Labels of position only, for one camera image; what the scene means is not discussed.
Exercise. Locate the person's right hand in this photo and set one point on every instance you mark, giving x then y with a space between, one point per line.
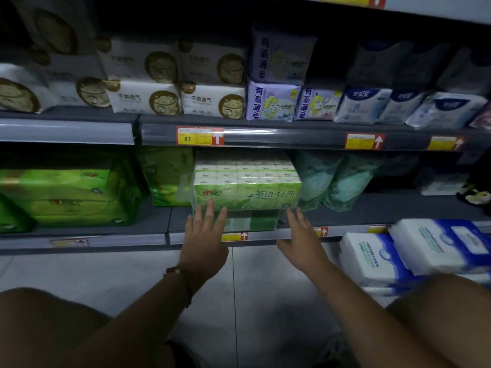
307 251

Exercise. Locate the pink packet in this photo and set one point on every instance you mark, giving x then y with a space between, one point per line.
483 118

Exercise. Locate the person's left hand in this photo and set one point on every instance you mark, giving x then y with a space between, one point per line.
203 252

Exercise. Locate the teal paper roll pack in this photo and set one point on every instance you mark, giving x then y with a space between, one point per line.
316 180
351 183

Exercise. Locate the row of white blue packets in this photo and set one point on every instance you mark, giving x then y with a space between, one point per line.
422 103

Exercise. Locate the person's right forearm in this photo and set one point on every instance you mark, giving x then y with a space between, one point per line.
364 321

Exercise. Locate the red yellow price tag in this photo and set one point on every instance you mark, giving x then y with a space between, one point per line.
236 236
69 242
378 228
445 143
364 141
199 136
355 0
321 231

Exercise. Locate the person's left leg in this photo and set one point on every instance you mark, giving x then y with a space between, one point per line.
34 329

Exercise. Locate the dark packet with yellow print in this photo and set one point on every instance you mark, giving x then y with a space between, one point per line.
475 195

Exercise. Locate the tall green tissue pack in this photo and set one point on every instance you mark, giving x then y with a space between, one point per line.
167 176

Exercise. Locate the green tissue multipack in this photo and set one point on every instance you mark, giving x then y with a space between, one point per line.
247 182

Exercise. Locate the person's right thumb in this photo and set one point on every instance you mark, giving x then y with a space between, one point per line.
284 249

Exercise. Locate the person's left little finger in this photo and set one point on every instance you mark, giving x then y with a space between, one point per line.
188 226

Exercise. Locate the person's leg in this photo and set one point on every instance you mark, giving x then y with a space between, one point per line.
34 329
452 321

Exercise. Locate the white blue wrapped pack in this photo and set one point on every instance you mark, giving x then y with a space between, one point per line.
441 245
383 293
372 260

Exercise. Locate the stack of white cat-print packets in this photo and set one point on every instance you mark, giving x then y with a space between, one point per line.
142 95

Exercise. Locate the purple pad packet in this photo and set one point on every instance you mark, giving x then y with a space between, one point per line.
271 101
282 57
317 104

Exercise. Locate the large green tissue pack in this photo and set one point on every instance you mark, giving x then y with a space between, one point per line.
57 183
80 212
11 220

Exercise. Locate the person's left forearm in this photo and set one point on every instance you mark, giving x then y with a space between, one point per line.
134 329

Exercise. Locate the green white tissue pack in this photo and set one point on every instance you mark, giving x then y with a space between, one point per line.
251 221

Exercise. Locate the person's right leg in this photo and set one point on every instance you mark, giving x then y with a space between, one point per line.
452 321

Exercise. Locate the person's left middle finger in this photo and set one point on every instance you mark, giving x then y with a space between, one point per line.
210 216

